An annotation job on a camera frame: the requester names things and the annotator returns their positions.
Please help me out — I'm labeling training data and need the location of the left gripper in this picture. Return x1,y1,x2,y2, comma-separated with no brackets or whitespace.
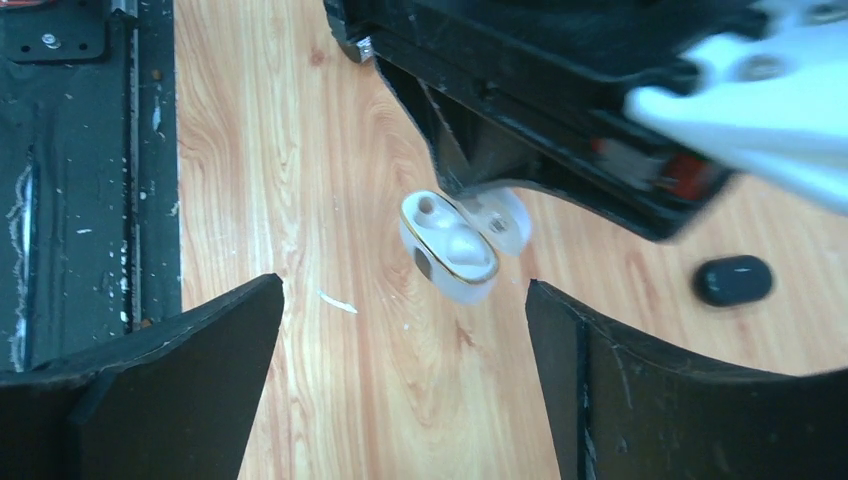
324,1,769,242

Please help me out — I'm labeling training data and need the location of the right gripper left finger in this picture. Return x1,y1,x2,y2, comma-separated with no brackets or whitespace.
1,274,284,479

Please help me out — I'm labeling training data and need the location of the black earbud charging case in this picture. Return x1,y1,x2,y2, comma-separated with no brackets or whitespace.
691,255,775,308

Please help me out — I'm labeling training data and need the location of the black mounting rail base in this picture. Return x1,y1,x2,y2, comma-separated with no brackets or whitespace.
1,1,182,372

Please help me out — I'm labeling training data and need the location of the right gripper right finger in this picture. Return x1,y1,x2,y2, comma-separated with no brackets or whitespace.
525,280,847,479

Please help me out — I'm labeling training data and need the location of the white earbud charging case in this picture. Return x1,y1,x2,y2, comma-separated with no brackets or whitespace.
399,188,533,305

